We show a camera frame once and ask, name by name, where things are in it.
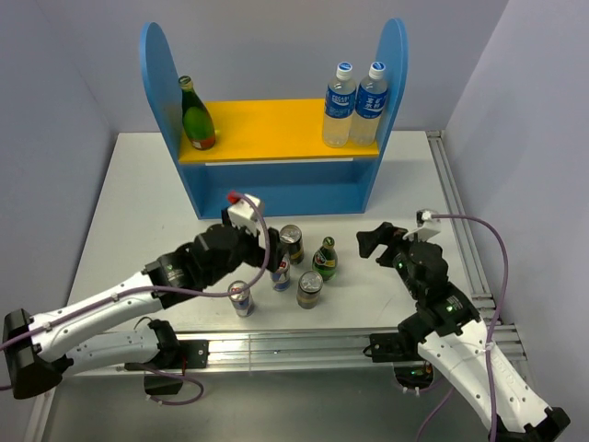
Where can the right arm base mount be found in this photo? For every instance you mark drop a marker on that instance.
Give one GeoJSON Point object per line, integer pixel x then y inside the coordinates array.
{"type": "Point", "coordinates": [411, 371]}

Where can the black can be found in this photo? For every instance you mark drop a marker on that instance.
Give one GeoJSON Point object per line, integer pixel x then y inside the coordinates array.
{"type": "Point", "coordinates": [309, 289]}
{"type": "Point", "coordinates": [292, 238]}

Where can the green glass bottle orange label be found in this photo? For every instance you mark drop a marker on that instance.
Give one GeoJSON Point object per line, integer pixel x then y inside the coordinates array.
{"type": "Point", "coordinates": [197, 122]}

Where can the aluminium front rail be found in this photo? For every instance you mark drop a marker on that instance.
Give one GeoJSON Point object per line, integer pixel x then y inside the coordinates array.
{"type": "Point", "coordinates": [285, 352]}

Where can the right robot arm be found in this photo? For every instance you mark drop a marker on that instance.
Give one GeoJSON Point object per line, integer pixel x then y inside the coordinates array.
{"type": "Point", "coordinates": [447, 331]}

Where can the clear bottle blue label left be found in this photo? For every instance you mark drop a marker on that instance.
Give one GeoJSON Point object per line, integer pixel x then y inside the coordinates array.
{"type": "Point", "coordinates": [338, 106]}

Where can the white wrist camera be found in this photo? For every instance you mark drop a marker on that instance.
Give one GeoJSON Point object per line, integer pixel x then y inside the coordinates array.
{"type": "Point", "coordinates": [427, 226]}
{"type": "Point", "coordinates": [242, 214]}

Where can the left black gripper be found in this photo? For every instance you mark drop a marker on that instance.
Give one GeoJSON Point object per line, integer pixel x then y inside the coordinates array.
{"type": "Point", "coordinates": [258, 254]}

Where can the blue and yellow shelf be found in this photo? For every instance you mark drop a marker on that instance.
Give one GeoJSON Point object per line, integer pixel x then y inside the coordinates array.
{"type": "Point", "coordinates": [271, 149]}

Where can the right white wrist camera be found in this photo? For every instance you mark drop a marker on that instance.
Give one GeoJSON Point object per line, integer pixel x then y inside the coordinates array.
{"type": "Point", "coordinates": [427, 226]}

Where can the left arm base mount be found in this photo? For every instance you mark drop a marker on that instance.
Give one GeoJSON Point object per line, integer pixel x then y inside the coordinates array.
{"type": "Point", "coordinates": [192, 354]}

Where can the black can front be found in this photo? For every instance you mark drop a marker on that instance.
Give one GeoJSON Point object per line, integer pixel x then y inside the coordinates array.
{"type": "Point", "coordinates": [309, 289]}

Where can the clear bottle blue label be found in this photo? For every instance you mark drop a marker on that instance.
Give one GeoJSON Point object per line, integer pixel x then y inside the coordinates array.
{"type": "Point", "coordinates": [369, 104]}
{"type": "Point", "coordinates": [338, 106]}

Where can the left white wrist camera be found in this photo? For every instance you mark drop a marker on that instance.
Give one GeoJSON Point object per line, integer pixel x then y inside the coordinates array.
{"type": "Point", "coordinates": [242, 214]}

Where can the Red Bull can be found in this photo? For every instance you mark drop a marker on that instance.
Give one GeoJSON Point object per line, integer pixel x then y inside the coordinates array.
{"type": "Point", "coordinates": [280, 279]}
{"type": "Point", "coordinates": [241, 298]}

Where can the clear bottle blue label right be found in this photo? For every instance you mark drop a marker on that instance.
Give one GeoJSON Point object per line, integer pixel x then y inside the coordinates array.
{"type": "Point", "coordinates": [369, 104]}

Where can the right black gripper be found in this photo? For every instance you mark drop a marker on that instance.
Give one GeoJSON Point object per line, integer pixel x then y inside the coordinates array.
{"type": "Point", "coordinates": [369, 239]}

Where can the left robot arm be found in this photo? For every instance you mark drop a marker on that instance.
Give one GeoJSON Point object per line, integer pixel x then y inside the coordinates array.
{"type": "Point", "coordinates": [41, 349]}

